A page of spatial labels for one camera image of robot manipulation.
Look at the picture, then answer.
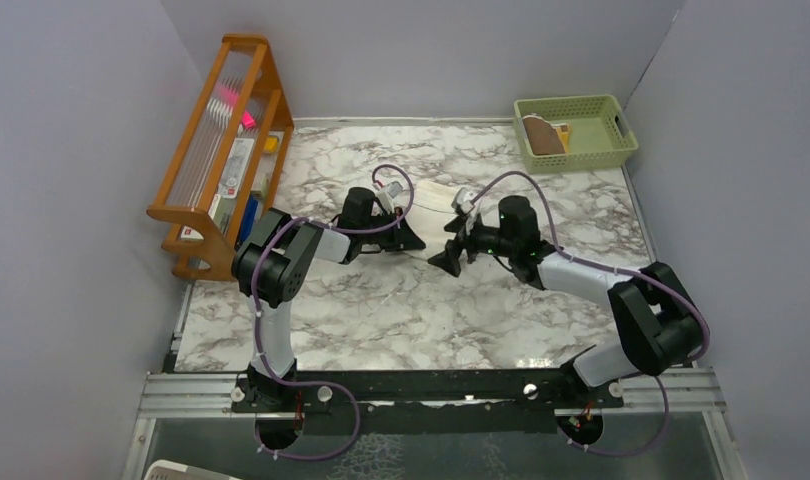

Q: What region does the white tray corner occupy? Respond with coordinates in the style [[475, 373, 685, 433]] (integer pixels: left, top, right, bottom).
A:
[[143, 460, 238, 480]]

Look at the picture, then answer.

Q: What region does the green perforated plastic basket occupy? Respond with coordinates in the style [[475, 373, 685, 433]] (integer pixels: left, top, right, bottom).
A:
[[513, 95, 638, 175]]

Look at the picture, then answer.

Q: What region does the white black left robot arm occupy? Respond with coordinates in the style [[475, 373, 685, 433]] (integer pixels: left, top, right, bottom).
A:
[[231, 187, 426, 411]]

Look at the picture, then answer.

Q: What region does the blue item in rack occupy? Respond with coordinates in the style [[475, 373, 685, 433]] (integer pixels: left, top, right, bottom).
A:
[[235, 196, 259, 249]]

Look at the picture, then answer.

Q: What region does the yellow brown bear towel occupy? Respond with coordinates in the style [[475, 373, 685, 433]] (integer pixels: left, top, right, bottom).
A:
[[522, 114, 572, 156]]

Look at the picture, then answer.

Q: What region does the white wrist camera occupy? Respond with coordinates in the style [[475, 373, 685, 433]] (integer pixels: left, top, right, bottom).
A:
[[451, 188, 480, 216], [373, 181, 403, 214]]

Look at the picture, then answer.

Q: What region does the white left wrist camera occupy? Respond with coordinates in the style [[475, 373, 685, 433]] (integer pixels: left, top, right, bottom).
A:
[[373, 181, 403, 214]]

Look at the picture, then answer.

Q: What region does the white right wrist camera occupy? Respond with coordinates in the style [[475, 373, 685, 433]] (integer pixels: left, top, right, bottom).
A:
[[451, 188, 480, 216]]

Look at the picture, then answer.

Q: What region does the cream white towel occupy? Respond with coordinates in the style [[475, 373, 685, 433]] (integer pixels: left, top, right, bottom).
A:
[[406, 179, 462, 260]]

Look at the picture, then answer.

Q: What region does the wooden rack with rods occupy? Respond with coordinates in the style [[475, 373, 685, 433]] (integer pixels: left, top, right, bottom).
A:
[[147, 33, 294, 281]]

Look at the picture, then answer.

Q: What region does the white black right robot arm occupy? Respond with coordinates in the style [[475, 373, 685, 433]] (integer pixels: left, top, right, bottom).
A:
[[428, 195, 705, 407]]

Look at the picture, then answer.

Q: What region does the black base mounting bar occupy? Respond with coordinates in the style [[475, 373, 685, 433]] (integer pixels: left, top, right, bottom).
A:
[[230, 368, 624, 436]]

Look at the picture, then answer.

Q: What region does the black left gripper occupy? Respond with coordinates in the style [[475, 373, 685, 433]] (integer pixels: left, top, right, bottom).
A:
[[358, 206, 423, 252]]

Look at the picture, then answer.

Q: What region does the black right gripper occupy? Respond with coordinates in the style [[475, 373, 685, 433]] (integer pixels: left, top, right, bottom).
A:
[[428, 211, 516, 277]]

